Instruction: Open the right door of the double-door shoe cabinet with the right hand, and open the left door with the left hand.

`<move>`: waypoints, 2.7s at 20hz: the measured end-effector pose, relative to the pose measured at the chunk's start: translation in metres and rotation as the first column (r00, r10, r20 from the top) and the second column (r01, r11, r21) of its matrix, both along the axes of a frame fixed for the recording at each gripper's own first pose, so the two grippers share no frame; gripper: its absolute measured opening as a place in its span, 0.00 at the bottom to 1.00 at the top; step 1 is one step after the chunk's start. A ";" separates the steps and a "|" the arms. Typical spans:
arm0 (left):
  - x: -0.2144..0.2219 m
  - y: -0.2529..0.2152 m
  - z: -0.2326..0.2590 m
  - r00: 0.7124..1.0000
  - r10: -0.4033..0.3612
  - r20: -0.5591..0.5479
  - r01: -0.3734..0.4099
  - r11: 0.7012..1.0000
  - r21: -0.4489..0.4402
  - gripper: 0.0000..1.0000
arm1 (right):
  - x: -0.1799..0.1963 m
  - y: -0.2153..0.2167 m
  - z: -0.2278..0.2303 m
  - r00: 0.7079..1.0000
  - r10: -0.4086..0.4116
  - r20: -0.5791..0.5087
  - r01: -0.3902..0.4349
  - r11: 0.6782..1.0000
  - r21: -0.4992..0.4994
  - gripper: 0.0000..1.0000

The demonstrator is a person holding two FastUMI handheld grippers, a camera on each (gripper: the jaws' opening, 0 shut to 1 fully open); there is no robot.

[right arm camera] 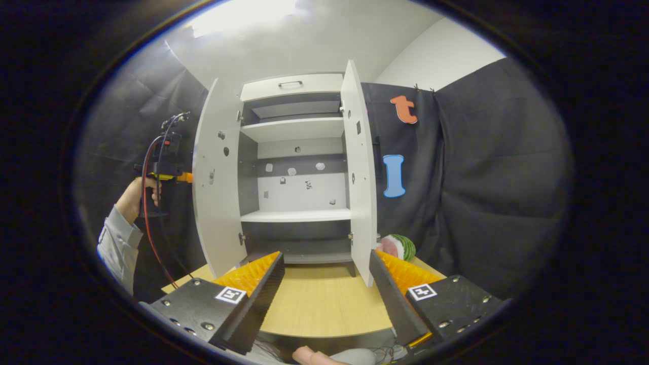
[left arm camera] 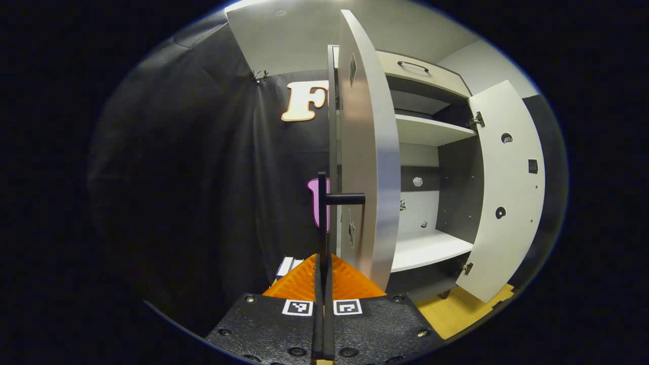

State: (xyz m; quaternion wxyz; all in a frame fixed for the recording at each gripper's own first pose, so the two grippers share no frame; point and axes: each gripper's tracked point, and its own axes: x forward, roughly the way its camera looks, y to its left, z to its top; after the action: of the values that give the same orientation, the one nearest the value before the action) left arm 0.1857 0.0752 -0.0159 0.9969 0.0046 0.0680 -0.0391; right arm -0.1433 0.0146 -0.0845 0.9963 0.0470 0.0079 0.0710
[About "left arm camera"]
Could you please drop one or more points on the grey shoe cabinet door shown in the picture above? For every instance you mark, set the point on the grey shoe cabinet door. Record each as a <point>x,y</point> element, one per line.
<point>370,152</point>
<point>507,177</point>

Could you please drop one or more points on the black backdrop cloth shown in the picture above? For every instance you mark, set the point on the black backdrop cloth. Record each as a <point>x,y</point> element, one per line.
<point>177,177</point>

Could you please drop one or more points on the blue and white box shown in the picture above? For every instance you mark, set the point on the blue and white box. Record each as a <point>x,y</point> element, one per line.
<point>286,266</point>

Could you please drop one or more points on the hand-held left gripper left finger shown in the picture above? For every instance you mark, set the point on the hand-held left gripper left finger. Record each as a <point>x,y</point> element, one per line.
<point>274,329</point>

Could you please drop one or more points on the grey double-door shoe cabinet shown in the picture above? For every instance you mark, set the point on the grey double-door shoe cabinet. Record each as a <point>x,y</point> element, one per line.
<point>431,248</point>

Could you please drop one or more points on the metal cloth clip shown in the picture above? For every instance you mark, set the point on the metal cloth clip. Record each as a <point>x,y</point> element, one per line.
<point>259,76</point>

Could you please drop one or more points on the ceiling light panel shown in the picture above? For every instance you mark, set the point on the ceiling light panel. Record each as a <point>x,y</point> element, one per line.
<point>243,6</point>

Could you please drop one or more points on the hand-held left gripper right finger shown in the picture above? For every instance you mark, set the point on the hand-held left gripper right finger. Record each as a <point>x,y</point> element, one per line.
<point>375,329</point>

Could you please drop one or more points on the metal door hinge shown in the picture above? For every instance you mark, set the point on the metal door hinge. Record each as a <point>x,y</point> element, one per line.
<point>475,120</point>
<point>467,268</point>

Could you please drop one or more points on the grey cabinet drawer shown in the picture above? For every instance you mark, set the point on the grey cabinet drawer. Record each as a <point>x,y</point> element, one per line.
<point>436,76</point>

